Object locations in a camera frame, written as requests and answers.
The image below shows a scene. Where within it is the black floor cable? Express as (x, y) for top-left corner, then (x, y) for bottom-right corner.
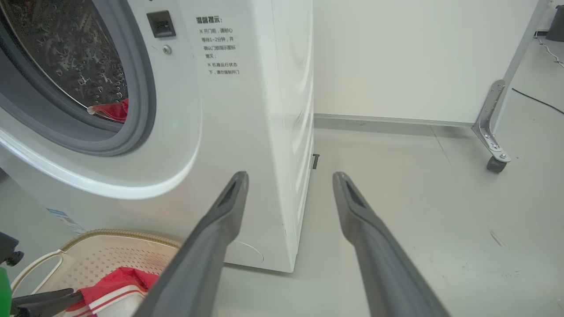
(511, 87), (564, 116)

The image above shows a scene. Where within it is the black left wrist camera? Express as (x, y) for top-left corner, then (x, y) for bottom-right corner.
(0, 232), (23, 267)

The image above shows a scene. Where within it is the white front-load washing machine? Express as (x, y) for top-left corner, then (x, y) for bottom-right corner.
(0, 0), (315, 273)

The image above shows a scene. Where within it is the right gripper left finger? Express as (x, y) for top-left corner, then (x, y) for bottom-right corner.
(132, 171), (249, 317)

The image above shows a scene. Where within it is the grey rubber door seal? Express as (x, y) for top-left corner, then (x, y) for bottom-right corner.
(0, 0), (157, 157)

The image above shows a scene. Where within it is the steel washer drum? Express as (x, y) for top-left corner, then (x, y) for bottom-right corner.
(0, 0), (129, 122)

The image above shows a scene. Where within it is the cream perforated laundry basket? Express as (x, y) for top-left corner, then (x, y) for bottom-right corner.
(10, 229), (182, 317)

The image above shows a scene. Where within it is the black caster with metal bracket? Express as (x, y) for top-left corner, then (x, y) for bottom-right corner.
(471, 79), (512, 173)

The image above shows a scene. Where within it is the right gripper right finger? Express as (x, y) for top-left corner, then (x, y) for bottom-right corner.
(333, 172), (450, 317)

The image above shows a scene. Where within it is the black door lock socket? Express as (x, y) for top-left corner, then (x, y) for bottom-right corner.
(147, 11), (176, 38)

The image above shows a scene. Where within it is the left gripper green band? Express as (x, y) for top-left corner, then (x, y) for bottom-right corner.
(0, 266), (84, 317)

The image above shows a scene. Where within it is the blue white energy label sticker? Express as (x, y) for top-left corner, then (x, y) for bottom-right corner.
(46, 208), (86, 235)

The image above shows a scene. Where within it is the red garment with white trim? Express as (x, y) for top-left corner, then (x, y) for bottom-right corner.
(87, 99), (129, 123)
(66, 266), (160, 317)

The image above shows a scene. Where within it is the white partition board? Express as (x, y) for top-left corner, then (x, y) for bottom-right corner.
(313, 0), (551, 128)

